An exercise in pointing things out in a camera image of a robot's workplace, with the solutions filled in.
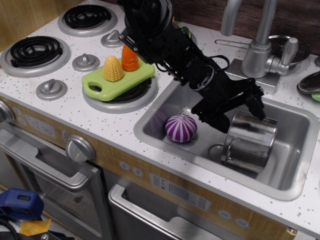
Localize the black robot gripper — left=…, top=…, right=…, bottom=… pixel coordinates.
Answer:
left=189, top=69, right=266, bottom=134

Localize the stainless steel pot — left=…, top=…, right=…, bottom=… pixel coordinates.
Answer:
left=220, top=108, right=279, bottom=174

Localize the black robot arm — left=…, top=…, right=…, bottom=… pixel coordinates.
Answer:
left=118, top=0, right=266, bottom=133

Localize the silver toy sink basin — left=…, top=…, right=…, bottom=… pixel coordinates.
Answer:
left=134, top=82, right=320, bottom=201

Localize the silver toy faucet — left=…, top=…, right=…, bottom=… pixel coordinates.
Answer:
left=220, top=0, right=300, bottom=88

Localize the purple white striped toy onion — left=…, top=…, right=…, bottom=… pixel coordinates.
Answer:
left=164, top=113, right=198, bottom=143

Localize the silver bowl right edge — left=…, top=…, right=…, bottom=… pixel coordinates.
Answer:
left=296, top=71, right=320, bottom=95

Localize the green toy item right edge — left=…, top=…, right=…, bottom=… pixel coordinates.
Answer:
left=311, top=94, right=320, bottom=102

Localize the burner under green plate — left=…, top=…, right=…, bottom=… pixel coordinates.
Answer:
left=189, top=32, right=198, bottom=51

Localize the green toy plate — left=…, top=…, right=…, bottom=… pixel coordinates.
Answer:
left=176, top=24, right=192, bottom=39

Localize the burner under cutting board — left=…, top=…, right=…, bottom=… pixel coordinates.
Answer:
left=82, top=77, right=158, bottom=114

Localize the orange toy carrot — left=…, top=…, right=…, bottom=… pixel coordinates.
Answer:
left=121, top=44, right=140, bottom=72

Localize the yellow toy corn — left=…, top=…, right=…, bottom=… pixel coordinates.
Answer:
left=102, top=55, right=124, bottom=82

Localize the silver stove knob middle back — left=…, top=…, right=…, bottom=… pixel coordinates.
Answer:
left=100, top=30, right=123, bottom=49

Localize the silver stove knob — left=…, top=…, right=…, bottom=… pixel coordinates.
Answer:
left=72, top=53, right=100, bottom=72
left=100, top=30, right=123, bottom=49
left=35, top=79, right=68, bottom=101

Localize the toy dishwasher door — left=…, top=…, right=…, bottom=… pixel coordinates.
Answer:
left=108, top=184, right=240, bottom=240

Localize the silver stove knob middle front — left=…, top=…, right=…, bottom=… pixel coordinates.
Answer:
left=72, top=53, right=100, bottom=72

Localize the silver oven dial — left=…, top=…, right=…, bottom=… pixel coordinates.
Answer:
left=65, top=134, right=96, bottom=163

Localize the black coil burner back left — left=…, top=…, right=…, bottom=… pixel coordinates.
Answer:
left=58, top=4, right=118, bottom=38

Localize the black coil burner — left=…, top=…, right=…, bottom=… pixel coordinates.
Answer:
left=0, top=36, right=71, bottom=78
left=58, top=4, right=118, bottom=38

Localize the toy oven door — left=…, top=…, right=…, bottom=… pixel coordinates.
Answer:
left=0, top=124, right=113, bottom=240

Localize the black coil burner front left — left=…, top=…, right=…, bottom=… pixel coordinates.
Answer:
left=0, top=36, right=71, bottom=78

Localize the silver oven dial left edge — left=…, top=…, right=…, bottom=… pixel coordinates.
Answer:
left=0, top=100, right=16, bottom=123

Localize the blue clamp tool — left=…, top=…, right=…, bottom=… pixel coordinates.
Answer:
left=0, top=188, right=44, bottom=220

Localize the yellow cloth bottom left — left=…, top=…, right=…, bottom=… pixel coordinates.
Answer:
left=18, top=219, right=51, bottom=237

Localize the black cable bottom left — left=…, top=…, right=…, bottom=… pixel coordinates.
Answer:
left=0, top=217, right=20, bottom=240

